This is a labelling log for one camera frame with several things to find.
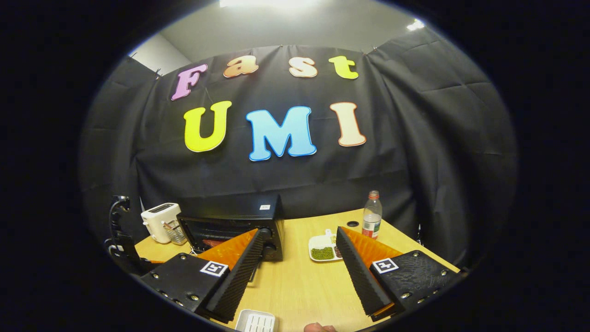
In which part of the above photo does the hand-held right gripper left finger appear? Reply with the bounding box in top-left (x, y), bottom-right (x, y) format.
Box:
top-left (138, 228), bottom-right (266, 323)

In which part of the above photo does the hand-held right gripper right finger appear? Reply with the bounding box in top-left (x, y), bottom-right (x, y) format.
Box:
top-left (335, 226), bottom-right (461, 322)

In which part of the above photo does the black electric oven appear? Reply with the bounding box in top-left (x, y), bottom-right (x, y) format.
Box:
top-left (177, 194), bottom-right (285, 263)

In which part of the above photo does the white toaster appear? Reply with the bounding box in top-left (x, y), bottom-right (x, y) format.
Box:
top-left (141, 203), bottom-right (182, 244)

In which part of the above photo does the white divided dish of beans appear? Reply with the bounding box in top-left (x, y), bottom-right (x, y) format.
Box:
top-left (308, 229), bottom-right (344, 262)

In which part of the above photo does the white rectangular plate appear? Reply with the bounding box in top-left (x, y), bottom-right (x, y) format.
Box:
top-left (235, 309), bottom-right (276, 332)

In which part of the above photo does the clear bottle with red label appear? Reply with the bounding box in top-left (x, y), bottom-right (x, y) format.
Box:
top-left (362, 190), bottom-right (383, 240)

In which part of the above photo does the large ceiling light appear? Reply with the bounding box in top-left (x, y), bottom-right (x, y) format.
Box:
top-left (219, 0), bottom-right (319, 9)

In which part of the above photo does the small wire basket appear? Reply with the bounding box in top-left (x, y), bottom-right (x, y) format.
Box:
top-left (161, 220), bottom-right (188, 245)

